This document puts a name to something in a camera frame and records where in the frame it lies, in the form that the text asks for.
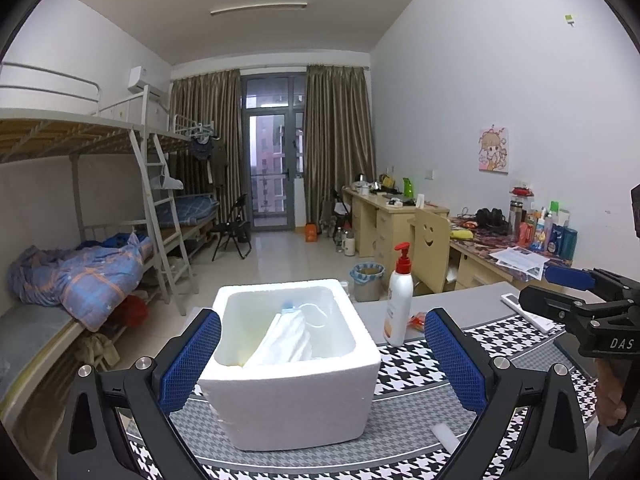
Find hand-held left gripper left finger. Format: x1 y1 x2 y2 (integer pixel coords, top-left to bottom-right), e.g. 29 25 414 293
56 308 223 480

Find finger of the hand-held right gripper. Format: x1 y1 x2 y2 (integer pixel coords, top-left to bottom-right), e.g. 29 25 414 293
544 264 640 306
518 285 639 329

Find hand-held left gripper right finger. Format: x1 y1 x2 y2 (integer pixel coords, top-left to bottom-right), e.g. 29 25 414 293
424 307 591 480

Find white face mask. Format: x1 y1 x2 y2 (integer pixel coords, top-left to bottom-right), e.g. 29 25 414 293
243 301 328 367

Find white foam box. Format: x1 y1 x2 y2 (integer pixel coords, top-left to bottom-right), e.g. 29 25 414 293
196 277 382 452

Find person's right hand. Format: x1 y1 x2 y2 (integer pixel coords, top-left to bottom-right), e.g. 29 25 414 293
594 359 629 428

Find white remote control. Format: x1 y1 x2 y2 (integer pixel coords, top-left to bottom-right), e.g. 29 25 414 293
501 293 565 333

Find cluster of toiletry bottles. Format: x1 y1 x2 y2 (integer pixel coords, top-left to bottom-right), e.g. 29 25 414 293
509 187 578 261

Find printed paper sheets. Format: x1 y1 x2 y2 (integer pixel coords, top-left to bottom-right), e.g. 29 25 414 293
489 246 550 281

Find black white houndstooth mat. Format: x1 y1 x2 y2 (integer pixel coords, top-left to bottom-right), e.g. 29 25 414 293
125 310 606 480

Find red bag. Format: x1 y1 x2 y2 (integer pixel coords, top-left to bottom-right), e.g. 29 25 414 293
120 294 150 332

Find white plastic packet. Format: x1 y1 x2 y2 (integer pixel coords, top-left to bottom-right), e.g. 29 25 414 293
432 424 462 453

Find white pump bottle red top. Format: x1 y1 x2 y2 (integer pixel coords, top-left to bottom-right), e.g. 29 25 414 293
383 242 415 347

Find wooden desk with patterned cloth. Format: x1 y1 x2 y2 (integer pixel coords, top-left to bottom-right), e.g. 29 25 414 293
447 217 573 293

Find beige cloth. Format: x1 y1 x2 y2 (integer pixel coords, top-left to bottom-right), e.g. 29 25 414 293
75 332 121 368

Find black headphones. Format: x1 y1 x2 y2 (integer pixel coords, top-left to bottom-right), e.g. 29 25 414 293
475 207 508 233

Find metal trash bin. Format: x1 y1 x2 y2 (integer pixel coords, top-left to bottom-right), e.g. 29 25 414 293
349 262 386 303

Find wooden chair with smiley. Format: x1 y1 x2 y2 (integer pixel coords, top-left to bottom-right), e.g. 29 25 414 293
407 207 451 295

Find blue plaid quilt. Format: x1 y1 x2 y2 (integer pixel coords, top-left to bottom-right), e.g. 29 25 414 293
7 232 153 332

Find black folding chair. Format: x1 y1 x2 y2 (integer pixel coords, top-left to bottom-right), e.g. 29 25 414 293
210 194 252 261

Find blue checked bedding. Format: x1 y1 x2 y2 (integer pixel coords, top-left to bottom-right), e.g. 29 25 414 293
172 194 221 227

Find light wooden desk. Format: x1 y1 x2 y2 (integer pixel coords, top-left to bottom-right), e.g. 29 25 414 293
342 185 450 258

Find white bunk bed ladder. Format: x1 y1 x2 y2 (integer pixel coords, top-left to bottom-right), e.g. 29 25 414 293
129 127 198 316

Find dark hanging clothes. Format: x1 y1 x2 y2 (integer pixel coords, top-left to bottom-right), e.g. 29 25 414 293
189 135 228 186

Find glass balcony door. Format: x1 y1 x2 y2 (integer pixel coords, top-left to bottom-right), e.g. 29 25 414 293
240 74 307 233

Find brown curtain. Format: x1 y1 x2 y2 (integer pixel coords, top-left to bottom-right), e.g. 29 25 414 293
170 69 244 233
304 65 377 226

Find white metal bunk bed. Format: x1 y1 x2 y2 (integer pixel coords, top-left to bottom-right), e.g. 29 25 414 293
0 61 251 431

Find white air conditioner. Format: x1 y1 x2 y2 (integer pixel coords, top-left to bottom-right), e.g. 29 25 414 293
127 66 168 97

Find ceiling light tube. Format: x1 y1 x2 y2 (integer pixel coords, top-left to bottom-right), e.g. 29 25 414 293
210 2 308 16

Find cartoon wall poster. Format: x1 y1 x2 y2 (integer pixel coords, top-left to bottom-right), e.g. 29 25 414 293
477 124 511 173

